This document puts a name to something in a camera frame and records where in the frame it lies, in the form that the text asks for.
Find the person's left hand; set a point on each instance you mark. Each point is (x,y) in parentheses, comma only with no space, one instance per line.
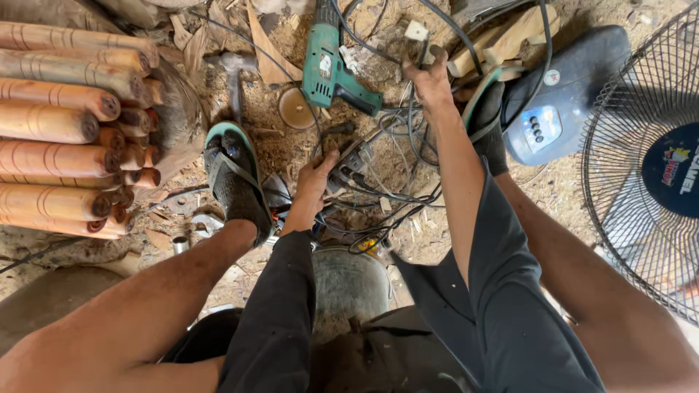
(311,188)

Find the person's right hand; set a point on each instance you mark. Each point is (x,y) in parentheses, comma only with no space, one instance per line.
(434,90)

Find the person's right fingers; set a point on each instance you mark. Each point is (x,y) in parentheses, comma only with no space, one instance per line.
(439,57)

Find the person's left fingers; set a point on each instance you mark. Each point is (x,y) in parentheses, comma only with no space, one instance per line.
(327,161)

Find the grey power strip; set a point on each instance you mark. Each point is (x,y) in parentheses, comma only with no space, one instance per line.
(352,162)

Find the white plug socket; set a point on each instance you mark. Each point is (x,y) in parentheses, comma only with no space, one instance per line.
(416,30)

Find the round wooden disc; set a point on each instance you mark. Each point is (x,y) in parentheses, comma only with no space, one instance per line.
(297,108)

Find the pale wooden blocks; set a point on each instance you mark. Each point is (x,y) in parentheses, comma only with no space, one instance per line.
(505,35)

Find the green-rimmed black sandal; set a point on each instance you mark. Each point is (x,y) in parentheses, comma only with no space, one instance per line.
(237,185)
(483,112)

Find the green electric drill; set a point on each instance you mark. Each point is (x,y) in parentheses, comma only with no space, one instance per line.
(325,65)

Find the pointed wood offcut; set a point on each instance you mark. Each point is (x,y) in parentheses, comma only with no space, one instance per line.
(267,57)

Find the metal hammer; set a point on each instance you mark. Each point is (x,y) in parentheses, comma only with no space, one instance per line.
(236,82)

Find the grey metal bucket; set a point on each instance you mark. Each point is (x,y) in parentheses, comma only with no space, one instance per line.
(349,286)

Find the blue-grey stand fan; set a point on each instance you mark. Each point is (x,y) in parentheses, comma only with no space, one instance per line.
(568,93)

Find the rough wooden log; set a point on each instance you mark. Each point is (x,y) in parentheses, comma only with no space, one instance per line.
(183,123)

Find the small metal socket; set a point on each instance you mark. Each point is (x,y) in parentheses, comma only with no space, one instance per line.
(180,244)

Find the person's black clothing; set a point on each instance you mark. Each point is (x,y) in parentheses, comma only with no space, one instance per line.
(273,327)

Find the person's left leg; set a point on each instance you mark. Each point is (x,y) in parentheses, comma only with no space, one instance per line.
(131,311)

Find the person's leg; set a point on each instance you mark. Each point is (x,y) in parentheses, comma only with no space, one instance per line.
(611,305)
(131,311)

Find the stack of turned wooden legs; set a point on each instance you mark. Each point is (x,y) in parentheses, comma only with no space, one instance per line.
(52,158)

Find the person's right leg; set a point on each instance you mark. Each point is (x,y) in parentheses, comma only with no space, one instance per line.
(611,305)

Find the round brown wooden slab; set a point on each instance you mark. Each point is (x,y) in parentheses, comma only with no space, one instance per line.
(52,305)

